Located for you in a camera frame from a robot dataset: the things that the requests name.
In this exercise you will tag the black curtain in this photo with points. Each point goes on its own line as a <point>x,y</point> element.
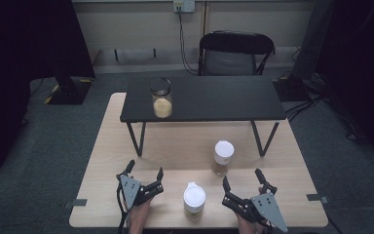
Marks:
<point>357,65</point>
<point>22,65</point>

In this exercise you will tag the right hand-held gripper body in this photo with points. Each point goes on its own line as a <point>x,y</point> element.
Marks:
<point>266,208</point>

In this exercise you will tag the grey tape piece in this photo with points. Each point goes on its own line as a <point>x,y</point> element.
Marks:
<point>316,197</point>
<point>76,203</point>

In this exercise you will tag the black folding chair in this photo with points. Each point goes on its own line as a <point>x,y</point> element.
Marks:
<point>233,44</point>

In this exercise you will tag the black stand base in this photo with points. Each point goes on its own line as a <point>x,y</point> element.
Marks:
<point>289,89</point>
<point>69,92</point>

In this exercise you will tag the white-lid jar with brown spice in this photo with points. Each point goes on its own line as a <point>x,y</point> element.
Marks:
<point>224,150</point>

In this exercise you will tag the glass jar with black lid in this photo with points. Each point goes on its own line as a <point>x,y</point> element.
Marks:
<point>162,107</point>

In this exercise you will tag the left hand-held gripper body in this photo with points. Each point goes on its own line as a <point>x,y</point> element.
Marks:
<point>131,191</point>

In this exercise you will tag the black shelf with metal legs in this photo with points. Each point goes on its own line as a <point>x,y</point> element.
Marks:
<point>207,97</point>

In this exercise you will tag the white wall socket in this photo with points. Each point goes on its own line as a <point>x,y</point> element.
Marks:
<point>184,5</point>

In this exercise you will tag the person's right hand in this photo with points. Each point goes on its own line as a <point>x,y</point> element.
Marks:
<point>251,228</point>

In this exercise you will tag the person's left hand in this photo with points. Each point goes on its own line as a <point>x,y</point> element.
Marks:
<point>139,216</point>

